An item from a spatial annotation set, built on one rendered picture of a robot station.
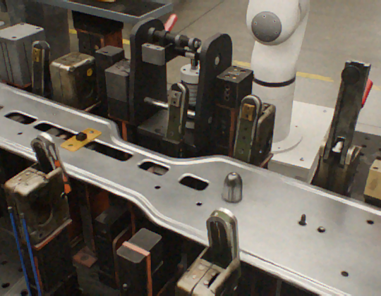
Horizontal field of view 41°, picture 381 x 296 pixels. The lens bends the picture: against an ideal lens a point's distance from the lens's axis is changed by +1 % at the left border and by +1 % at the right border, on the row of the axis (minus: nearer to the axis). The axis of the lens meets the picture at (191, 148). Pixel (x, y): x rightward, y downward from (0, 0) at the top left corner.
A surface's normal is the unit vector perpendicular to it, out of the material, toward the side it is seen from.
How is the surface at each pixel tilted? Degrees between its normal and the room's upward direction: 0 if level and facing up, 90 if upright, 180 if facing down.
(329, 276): 0
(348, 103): 81
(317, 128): 4
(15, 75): 90
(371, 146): 0
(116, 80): 90
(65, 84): 90
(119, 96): 90
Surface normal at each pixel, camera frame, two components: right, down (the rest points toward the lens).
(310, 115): -0.03, -0.80
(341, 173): -0.53, 0.46
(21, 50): 0.85, 0.29
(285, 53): 0.15, -0.40
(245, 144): -0.51, 0.27
